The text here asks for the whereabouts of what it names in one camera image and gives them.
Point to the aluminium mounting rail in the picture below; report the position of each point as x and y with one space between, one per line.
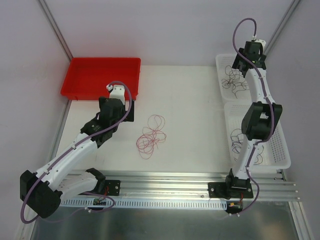
194 186

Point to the near white perforated basket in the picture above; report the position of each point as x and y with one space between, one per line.
271 156

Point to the white slotted cable duct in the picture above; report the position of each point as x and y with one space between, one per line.
135 203

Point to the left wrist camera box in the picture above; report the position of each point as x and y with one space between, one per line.
117 92

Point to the white perforated basket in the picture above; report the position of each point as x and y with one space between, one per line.
271 156
233 86

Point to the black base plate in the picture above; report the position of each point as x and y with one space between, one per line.
110 187
221 190

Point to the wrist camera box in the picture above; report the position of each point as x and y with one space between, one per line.
117 92
261 41

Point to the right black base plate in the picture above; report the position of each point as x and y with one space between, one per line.
221 190

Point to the red plastic tray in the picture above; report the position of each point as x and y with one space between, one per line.
87 77

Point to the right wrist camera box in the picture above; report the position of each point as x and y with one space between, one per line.
261 41

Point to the far white perforated basket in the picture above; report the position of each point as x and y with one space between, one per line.
233 86

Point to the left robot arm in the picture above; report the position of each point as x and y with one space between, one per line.
45 189

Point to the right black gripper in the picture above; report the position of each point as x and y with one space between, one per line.
240 65

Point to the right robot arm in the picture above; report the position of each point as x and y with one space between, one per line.
259 122

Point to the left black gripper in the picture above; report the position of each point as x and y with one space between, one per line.
130 111

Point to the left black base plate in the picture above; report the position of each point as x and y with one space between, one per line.
110 187

